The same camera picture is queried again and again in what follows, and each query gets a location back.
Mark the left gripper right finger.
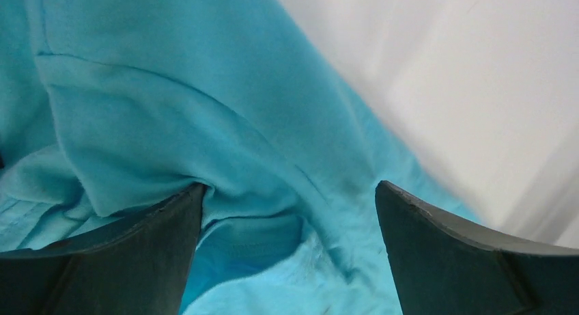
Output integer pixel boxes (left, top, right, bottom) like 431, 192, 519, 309
376, 181, 578, 314

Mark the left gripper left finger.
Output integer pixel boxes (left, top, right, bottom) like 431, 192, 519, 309
1, 184, 206, 314

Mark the cyan t-shirt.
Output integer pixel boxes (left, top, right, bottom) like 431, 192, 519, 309
1, 0, 475, 314

